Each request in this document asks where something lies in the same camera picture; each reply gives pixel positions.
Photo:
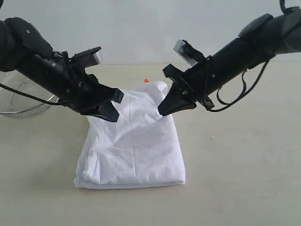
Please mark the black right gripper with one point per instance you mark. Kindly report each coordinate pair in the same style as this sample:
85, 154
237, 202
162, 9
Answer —
192, 86

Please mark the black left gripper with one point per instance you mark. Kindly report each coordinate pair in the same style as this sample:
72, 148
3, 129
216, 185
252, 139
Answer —
85, 95

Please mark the white t-shirt red lettering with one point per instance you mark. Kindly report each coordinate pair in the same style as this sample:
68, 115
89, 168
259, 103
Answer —
140, 150

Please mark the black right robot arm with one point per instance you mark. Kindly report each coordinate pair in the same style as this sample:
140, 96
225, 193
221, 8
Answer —
259, 42

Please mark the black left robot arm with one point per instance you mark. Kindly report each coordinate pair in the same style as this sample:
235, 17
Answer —
23, 49

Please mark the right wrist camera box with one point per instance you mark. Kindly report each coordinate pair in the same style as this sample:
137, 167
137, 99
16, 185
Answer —
188, 53

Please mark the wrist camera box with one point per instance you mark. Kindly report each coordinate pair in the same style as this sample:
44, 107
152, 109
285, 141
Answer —
188, 53
87, 58

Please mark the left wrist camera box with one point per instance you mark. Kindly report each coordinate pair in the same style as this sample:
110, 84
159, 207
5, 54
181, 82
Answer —
87, 58

